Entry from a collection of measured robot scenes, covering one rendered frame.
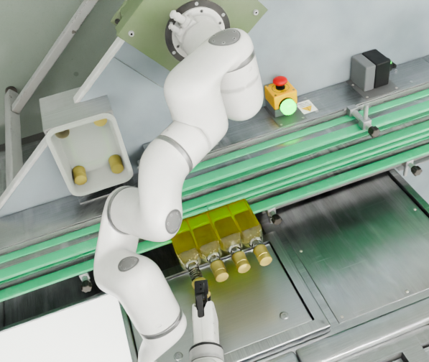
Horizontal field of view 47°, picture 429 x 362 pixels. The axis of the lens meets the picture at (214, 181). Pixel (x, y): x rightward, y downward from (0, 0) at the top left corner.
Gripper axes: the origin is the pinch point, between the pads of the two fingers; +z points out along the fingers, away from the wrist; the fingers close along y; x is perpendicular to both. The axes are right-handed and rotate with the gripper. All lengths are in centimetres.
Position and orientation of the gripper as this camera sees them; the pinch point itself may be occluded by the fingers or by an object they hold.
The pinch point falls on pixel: (203, 292)
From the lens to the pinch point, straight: 121.6
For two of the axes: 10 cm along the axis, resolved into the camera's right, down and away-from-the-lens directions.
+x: -9.9, 1.5, 0.5
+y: -1.5, -7.2, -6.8
